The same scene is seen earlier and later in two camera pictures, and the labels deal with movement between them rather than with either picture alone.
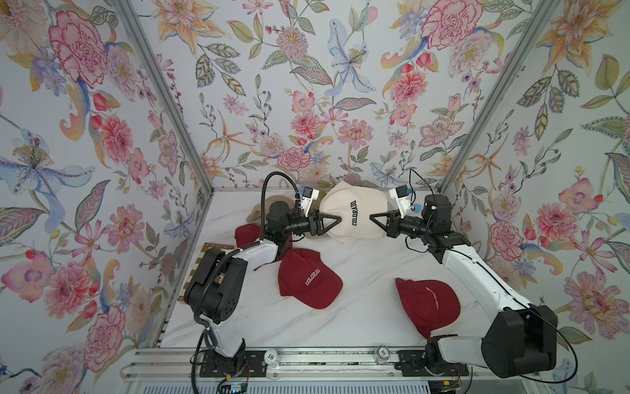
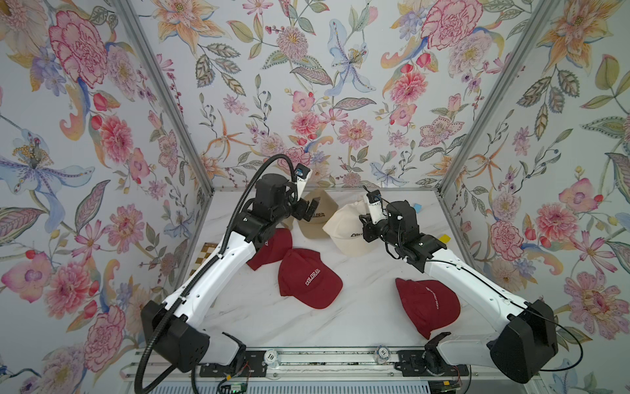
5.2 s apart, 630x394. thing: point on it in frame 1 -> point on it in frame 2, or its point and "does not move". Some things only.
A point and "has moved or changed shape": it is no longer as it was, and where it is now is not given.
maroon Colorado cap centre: (306, 276) does not move
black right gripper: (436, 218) -> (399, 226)
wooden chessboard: (204, 248) does not move
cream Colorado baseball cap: (354, 204) has moved or changed shape
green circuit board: (239, 388) does not move
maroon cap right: (431, 304) does not move
